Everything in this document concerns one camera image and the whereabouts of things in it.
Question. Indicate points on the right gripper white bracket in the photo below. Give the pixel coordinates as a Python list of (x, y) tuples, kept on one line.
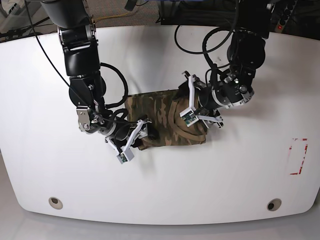
[(135, 132)]

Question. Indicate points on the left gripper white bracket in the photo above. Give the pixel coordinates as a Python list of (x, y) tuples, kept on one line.
[(198, 104)]

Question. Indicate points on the camouflage T-shirt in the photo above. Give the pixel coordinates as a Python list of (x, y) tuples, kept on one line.
[(163, 108)]

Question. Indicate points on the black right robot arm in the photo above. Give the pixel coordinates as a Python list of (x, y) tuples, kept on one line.
[(77, 36)]

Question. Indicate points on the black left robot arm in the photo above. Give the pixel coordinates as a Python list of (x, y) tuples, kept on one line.
[(229, 85)]

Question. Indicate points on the red tape rectangle marking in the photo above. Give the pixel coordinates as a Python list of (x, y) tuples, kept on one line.
[(296, 156)]

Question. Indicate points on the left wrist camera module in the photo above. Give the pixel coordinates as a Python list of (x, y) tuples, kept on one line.
[(189, 117)]

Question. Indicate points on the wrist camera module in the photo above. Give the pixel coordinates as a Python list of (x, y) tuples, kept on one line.
[(189, 117), (125, 156)]

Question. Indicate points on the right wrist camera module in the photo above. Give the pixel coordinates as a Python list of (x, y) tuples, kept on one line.
[(125, 156)]

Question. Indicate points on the left table cable grommet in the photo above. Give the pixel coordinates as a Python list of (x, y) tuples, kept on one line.
[(55, 203)]

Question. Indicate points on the table cable grommet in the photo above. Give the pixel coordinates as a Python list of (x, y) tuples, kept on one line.
[(274, 204), (55, 203)]

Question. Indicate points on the right table cable grommet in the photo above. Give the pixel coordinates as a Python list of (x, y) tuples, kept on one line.
[(274, 204)]

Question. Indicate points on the black power strip red switch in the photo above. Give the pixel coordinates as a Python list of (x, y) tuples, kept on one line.
[(284, 15)]

